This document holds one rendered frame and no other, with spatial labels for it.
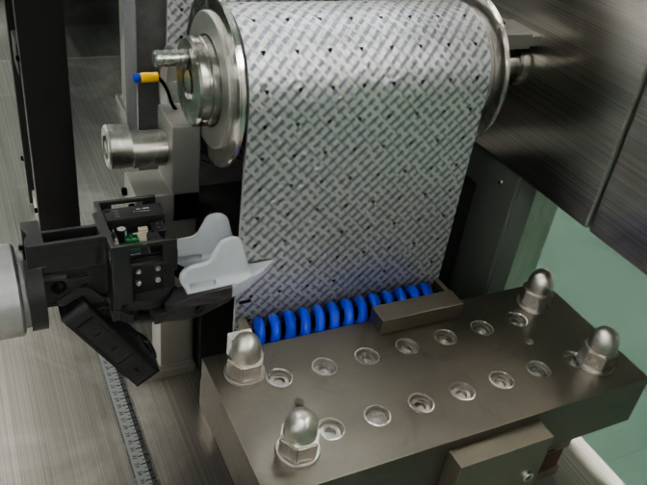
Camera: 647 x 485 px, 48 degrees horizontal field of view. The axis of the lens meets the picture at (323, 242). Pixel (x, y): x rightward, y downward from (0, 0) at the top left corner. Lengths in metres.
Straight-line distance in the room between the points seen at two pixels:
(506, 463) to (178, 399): 0.35
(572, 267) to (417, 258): 2.16
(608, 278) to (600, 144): 2.21
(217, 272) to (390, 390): 0.19
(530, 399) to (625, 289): 2.21
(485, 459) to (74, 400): 0.43
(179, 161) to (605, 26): 0.40
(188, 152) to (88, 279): 0.15
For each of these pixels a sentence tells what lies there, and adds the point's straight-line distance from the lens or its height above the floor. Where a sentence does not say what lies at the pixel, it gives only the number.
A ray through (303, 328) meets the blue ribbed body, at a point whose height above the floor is 1.03.
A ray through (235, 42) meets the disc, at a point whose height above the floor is 1.30.
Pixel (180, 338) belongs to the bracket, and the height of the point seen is 0.95.
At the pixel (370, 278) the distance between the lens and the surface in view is 0.74.
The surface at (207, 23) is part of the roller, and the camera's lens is 0.62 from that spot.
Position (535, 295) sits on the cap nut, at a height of 1.05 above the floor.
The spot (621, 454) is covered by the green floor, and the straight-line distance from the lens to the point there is 2.23.
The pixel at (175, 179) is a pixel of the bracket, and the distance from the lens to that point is 0.68.
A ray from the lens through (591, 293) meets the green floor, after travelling 2.80.
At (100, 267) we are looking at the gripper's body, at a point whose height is 1.13.
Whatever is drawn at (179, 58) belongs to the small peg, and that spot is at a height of 1.27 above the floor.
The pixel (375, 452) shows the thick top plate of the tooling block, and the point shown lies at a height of 1.03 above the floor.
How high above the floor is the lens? 1.49
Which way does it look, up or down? 34 degrees down
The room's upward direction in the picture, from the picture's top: 8 degrees clockwise
